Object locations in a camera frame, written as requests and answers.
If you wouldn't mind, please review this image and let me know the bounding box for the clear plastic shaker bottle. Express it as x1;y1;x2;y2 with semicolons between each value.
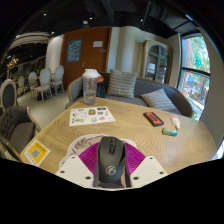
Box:
81;68;99;106

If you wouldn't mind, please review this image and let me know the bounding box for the white printed sticker sheet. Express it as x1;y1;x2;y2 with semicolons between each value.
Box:
68;105;116;127

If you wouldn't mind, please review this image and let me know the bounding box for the black computer mouse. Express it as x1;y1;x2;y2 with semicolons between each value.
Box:
97;136;127;184

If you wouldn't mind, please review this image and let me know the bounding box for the arched glass-door cabinet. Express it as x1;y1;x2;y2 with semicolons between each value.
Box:
139;37;174;85

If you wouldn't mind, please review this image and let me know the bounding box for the black box with orange print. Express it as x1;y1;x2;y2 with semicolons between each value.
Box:
143;111;165;128

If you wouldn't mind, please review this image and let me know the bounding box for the small white squeeze bottle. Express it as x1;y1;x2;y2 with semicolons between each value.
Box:
170;113;181;131

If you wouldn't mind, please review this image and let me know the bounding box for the group of white chairs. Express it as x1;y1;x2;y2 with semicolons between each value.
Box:
14;65;65;103

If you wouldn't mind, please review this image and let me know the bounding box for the black and orange bag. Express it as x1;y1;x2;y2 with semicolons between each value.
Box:
95;72;110;99

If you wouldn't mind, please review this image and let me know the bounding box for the dark tufted armchair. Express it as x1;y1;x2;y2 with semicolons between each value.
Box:
0;105;42;162

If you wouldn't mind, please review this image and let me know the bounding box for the flat striped cushion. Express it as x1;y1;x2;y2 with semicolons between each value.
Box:
139;88;177;113

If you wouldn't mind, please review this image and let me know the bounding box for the brown wooden door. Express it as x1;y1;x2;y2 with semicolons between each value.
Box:
59;26;113;91

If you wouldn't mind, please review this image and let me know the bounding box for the grey oval-back chair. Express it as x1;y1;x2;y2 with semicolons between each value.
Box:
0;78;19;113

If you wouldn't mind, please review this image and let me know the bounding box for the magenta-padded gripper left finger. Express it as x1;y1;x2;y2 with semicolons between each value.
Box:
54;142;101;188

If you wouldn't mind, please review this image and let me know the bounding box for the grey curved sofa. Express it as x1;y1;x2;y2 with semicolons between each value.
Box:
66;72;194;118

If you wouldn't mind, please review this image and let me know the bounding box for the dark-framed window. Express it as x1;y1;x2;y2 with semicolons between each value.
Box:
176;32;212;121

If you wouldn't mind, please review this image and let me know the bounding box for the green and white packet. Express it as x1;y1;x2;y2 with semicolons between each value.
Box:
161;127;179;137

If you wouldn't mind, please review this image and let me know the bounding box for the large striped cushion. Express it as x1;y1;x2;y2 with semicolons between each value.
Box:
106;68;138;100

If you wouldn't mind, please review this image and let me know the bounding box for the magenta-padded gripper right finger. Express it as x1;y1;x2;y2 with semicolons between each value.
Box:
123;142;168;188

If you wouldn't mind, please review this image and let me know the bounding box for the blue poster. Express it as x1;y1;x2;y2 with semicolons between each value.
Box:
65;38;83;63

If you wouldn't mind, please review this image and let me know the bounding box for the yellow square sticker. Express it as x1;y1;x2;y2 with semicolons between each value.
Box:
19;138;51;167

